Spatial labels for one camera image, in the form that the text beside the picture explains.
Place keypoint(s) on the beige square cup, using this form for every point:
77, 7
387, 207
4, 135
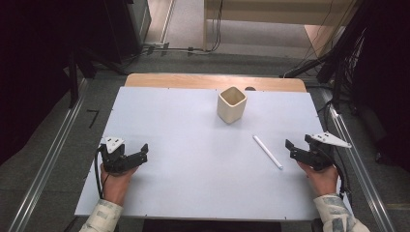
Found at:
230, 109

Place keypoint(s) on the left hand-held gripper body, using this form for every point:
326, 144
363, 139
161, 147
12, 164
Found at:
111, 158

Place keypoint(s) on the dark cabinet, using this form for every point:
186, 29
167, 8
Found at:
129, 25

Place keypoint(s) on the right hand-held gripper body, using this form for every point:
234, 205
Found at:
317, 158

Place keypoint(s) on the metal floor rail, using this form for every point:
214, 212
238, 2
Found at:
48, 161
357, 161

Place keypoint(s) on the wooden table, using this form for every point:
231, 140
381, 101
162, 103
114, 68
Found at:
193, 81

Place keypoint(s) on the light wooden bench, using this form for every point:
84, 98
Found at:
274, 13

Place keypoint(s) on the white table board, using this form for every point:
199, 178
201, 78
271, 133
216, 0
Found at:
199, 154

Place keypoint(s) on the person's right hand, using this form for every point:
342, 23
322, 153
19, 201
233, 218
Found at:
322, 182

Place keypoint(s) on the power strip with plugs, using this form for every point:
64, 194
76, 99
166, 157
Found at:
156, 46

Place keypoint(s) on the white pen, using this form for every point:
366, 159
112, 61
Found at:
267, 152

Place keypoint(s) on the person's left hand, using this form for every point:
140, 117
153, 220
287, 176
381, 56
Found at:
114, 187

